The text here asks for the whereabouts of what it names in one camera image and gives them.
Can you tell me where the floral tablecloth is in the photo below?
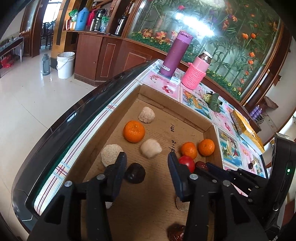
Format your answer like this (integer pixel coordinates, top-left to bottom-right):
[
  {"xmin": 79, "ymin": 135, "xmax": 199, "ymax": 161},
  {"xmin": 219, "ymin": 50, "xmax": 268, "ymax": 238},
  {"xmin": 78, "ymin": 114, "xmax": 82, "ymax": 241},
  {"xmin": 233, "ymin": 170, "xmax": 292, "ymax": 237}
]
[{"xmin": 33, "ymin": 60, "xmax": 266, "ymax": 214}]

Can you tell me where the brown wrinkled date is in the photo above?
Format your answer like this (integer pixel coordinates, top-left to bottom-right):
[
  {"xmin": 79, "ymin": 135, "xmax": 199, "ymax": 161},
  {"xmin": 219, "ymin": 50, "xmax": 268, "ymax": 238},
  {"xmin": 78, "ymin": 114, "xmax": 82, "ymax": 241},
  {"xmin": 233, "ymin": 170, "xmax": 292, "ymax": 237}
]
[{"xmin": 167, "ymin": 223, "xmax": 185, "ymax": 241}]

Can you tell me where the pink bottle with knit sleeve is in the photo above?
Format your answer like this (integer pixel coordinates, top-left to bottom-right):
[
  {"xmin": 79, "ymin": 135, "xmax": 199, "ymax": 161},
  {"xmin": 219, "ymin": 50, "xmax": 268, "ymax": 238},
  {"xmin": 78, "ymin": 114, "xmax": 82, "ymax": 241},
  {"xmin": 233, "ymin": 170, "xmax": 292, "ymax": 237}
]
[{"xmin": 181, "ymin": 51, "xmax": 212, "ymax": 90}]

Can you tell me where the blue thermos jug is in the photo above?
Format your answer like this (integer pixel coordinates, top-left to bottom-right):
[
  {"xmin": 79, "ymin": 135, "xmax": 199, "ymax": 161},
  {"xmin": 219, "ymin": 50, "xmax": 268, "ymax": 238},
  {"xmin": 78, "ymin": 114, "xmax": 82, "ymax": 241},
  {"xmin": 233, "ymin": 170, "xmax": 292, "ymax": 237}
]
[{"xmin": 75, "ymin": 7, "xmax": 89, "ymax": 31}]

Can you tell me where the dark purple plum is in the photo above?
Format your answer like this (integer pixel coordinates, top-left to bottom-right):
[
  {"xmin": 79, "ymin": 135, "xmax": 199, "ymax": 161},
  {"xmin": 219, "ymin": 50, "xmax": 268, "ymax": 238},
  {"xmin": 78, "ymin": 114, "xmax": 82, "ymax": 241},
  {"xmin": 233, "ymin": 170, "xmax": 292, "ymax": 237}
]
[{"xmin": 124, "ymin": 163, "xmax": 146, "ymax": 184}]

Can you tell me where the round beige cake piece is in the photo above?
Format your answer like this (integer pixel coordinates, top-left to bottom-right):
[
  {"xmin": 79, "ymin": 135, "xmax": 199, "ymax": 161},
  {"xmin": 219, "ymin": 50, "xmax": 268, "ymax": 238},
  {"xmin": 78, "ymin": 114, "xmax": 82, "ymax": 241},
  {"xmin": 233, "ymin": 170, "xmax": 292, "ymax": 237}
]
[{"xmin": 138, "ymin": 106, "xmax": 155, "ymax": 123}]

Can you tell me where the grey water bottle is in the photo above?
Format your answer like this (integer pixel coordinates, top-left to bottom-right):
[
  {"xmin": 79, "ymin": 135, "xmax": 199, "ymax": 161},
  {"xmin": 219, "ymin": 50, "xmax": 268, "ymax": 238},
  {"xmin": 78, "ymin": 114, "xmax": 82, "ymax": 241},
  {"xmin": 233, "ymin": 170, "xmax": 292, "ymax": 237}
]
[{"xmin": 42, "ymin": 54, "xmax": 50, "ymax": 76}]

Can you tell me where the green leafy vegetable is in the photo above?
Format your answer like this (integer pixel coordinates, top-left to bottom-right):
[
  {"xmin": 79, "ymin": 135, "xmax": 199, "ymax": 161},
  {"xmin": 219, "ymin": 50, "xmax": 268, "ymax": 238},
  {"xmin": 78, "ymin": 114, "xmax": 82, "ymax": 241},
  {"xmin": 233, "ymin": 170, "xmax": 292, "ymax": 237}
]
[{"xmin": 202, "ymin": 91, "xmax": 222, "ymax": 113}]

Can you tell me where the notched beige cake piece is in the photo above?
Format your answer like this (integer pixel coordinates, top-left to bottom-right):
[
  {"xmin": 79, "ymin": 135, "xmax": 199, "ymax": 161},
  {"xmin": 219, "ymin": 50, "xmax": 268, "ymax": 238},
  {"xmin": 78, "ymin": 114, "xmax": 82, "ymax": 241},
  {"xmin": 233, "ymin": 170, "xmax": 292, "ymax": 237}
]
[{"xmin": 140, "ymin": 138, "xmax": 162, "ymax": 159}]

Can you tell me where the purple thermos bottle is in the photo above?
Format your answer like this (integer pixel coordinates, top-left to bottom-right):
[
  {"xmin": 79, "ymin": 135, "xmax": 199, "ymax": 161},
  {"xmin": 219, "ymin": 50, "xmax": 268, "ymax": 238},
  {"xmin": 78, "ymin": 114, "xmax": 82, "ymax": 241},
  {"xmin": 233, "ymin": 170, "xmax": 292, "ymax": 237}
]
[{"xmin": 159, "ymin": 31, "xmax": 193, "ymax": 78}]

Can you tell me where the hexagonal beige cake piece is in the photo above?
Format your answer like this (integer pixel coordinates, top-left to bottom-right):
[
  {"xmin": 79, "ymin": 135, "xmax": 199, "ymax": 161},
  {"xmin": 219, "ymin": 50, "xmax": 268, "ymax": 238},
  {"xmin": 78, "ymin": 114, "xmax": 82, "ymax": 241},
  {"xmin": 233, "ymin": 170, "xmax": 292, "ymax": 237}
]
[{"xmin": 175, "ymin": 196, "xmax": 190, "ymax": 212}]

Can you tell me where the red jujube date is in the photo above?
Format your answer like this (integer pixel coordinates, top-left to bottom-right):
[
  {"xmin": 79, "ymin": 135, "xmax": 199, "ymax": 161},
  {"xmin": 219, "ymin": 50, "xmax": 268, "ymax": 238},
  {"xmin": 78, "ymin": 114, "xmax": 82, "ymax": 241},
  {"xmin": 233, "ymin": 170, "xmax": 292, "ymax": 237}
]
[{"xmin": 195, "ymin": 161, "xmax": 208, "ymax": 171}]

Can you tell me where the yellow white box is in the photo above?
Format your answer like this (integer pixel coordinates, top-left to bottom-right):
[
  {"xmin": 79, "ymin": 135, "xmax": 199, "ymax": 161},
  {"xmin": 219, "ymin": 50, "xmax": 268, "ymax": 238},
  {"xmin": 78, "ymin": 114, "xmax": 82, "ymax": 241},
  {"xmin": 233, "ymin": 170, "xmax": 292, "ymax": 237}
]
[{"xmin": 231, "ymin": 110, "xmax": 265, "ymax": 155}]

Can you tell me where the large orange tangerine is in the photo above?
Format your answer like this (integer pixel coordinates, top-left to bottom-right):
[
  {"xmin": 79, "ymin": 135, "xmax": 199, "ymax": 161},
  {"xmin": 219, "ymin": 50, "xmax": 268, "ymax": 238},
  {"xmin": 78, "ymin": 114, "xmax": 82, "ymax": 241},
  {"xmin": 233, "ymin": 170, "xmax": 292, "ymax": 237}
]
[{"xmin": 123, "ymin": 120, "xmax": 145, "ymax": 143}]

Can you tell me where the brown cardboard tray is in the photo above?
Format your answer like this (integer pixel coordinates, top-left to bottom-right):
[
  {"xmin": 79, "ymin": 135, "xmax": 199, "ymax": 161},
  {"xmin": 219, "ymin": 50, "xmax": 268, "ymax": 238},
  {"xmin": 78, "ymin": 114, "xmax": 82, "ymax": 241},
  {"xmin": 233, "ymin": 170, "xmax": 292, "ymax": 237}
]
[{"xmin": 67, "ymin": 85, "xmax": 217, "ymax": 240}]

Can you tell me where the small tangerine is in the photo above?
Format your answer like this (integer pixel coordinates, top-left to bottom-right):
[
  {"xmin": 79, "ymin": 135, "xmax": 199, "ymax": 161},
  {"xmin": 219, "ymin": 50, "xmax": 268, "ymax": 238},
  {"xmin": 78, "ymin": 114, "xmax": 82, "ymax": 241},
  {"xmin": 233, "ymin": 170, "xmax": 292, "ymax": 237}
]
[{"xmin": 180, "ymin": 142, "xmax": 198, "ymax": 160}]

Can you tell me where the purple cans pair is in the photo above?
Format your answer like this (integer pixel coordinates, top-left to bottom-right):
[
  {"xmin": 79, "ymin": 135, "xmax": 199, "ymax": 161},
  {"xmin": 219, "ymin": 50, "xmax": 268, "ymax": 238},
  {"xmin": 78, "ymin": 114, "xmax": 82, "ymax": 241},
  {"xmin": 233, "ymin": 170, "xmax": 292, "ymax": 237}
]
[{"xmin": 250, "ymin": 105, "xmax": 262, "ymax": 120}]

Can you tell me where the white plastic bucket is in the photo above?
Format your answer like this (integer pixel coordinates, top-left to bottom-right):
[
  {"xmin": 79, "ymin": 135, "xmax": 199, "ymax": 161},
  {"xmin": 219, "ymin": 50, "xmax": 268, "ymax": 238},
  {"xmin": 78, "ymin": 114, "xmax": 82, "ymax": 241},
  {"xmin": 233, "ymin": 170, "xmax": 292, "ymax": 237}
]
[{"xmin": 57, "ymin": 52, "xmax": 75, "ymax": 79}]

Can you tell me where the red cherry tomato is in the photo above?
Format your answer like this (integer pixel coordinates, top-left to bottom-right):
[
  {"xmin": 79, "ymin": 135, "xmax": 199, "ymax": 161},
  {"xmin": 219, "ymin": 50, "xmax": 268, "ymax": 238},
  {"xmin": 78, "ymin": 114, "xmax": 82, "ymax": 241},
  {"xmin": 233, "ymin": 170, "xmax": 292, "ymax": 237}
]
[{"xmin": 178, "ymin": 156, "xmax": 195, "ymax": 173}]

